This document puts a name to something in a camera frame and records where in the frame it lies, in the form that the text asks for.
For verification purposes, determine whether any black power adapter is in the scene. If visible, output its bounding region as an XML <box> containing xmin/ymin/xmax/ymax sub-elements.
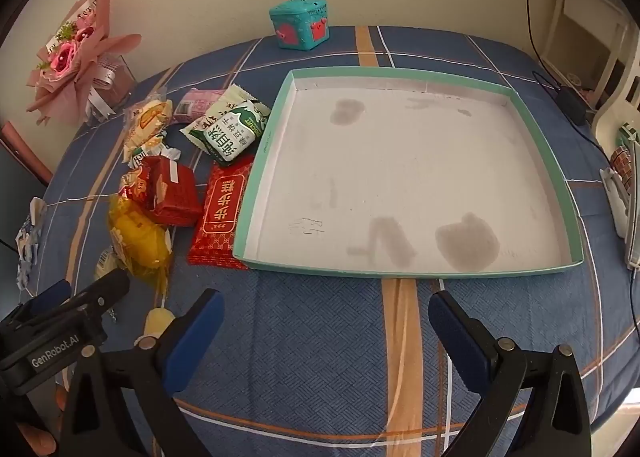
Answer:
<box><xmin>555</xmin><ymin>86</ymin><xmax>587</xmax><ymax>126</ymax></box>

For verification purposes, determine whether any dark green white snack packet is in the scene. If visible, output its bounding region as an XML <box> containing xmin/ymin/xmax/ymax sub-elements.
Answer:
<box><xmin>180</xmin><ymin>99</ymin><xmax>272</xmax><ymax>168</ymax></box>

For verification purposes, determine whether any white wooden shelf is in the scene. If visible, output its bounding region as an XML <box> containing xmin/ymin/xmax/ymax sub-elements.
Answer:
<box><xmin>540</xmin><ymin>0</ymin><xmax>632</xmax><ymax>95</ymax></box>

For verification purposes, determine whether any clear glass vase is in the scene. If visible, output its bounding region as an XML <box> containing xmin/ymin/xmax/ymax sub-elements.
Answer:
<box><xmin>85</xmin><ymin>52</ymin><xmax>138</xmax><ymax>125</ymax></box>

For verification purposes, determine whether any pale green snack packet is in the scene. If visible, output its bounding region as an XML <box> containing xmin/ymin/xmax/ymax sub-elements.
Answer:
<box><xmin>200</xmin><ymin>85</ymin><xmax>251</xmax><ymax>125</ymax></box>

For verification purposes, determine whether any blue white crumpled paper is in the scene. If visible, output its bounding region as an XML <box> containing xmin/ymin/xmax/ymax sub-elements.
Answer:
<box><xmin>15</xmin><ymin>197</ymin><xmax>48</xmax><ymax>288</ymax></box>

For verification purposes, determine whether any small green white snack packet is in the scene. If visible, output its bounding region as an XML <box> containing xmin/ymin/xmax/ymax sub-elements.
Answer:
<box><xmin>127</xmin><ymin>137</ymin><xmax>181</xmax><ymax>170</ymax></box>

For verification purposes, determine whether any blue plaid bedsheet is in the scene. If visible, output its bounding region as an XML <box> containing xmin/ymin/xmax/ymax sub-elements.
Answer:
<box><xmin>37</xmin><ymin>26</ymin><xmax>640</xmax><ymax>457</ymax></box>

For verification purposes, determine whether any teal toy box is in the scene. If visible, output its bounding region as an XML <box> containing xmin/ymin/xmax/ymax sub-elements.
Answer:
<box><xmin>268</xmin><ymin>0</ymin><xmax>333</xmax><ymax>50</ymax></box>

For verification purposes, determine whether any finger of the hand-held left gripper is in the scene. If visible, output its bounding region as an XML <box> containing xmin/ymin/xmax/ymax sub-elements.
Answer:
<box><xmin>17</xmin><ymin>279</ymin><xmax>73</xmax><ymax>318</ymax></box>
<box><xmin>65</xmin><ymin>268</ymin><xmax>132</xmax><ymax>318</ymax></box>

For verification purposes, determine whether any pink snack packet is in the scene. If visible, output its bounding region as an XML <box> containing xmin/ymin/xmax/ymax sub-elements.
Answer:
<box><xmin>172</xmin><ymin>88</ymin><xmax>226</xmax><ymax>124</ymax></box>

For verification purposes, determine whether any dark wooden board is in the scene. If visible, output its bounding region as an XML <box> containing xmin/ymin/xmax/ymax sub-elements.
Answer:
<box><xmin>0</xmin><ymin>121</ymin><xmax>53</xmax><ymax>188</ymax></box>

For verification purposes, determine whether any orange cake packet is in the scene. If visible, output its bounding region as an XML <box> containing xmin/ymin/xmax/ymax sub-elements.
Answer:
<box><xmin>123</xmin><ymin>124</ymin><xmax>166</xmax><ymax>158</ymax></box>

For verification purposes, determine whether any red patterned candy bag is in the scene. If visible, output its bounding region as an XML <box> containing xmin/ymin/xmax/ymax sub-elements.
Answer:
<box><xmin>120</xmin><ymin>167</ymin><xmax>157</xmax><ymax>208</ymax></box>

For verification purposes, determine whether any pink flower bouquet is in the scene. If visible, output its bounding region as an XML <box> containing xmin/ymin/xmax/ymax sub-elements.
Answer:
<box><xmin>25</xmin><ymin>0</ymin><xmax>143</xmax><ymax>125</ymax></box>

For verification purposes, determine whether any red gold-label packet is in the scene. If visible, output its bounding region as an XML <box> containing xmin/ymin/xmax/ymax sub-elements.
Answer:
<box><xmin>186</xmin><ymin>157</ymin><xmax>256</xmax><ymax>270</ymax></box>

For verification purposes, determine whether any yellow snack packet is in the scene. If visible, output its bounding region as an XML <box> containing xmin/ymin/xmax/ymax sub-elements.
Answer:
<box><xmin>109</xmin><ymin>194</ymin><xmax>173</xmax><ymax>283</ymax></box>

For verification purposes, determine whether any pale yellow jelly snack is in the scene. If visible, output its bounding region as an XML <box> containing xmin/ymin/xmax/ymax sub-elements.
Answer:
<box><xmin>144</xmin><ymin>307</ymin><xmax>176</xmax><ymax>339</ymax></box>

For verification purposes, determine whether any clear round cake packet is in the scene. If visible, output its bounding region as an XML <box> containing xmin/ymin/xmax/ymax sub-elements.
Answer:
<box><xmin>124</xmin><ymin>92</ymin><xmax>173</xmax><ymax>132</ymax></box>

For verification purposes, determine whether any mint-edged white cardboard tray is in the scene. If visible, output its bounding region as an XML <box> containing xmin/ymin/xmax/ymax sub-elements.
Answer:
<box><xmin>234</xmin><ymin>66</ymin><xmax>585</xmax><ymax>280</ymax></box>

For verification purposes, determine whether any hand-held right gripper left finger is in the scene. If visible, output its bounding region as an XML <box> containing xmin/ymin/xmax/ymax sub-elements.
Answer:
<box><xmin>60</xmin><ymin>288</ymin><xmax>226</xmax><ymax>457</ymax></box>

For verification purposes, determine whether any cream curved furniture frame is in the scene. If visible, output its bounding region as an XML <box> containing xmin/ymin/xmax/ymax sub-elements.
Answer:
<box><xmin>592</xmin><ymin>34</ymin><xmax>640</xmax><ymax>158</ymax></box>

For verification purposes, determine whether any person's left hand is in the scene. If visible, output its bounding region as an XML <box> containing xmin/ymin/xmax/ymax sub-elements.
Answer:
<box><xmin>20</xmin><ymin>384</ymin><xmax>68</xmax><ymax>457</ymax></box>

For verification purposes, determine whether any small red carton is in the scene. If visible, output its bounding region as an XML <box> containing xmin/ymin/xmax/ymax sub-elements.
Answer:
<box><xmin>142</xmin><ymin>155</ymin><xmax>203</xmax><ymax>228</ymax></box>

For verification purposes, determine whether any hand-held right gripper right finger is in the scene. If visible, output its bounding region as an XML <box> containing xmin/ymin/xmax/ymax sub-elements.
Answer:
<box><xmin>427</xmin><ymin>291</ymin><xmax>593</xmax><ymax>457</ymax></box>

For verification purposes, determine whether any pile of colourful small packets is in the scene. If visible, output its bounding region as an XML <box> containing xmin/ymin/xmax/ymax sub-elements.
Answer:
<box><xmin>600</xmin><ymin>122</ymin><xmax>640</xmax><ymax>268</ymax></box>

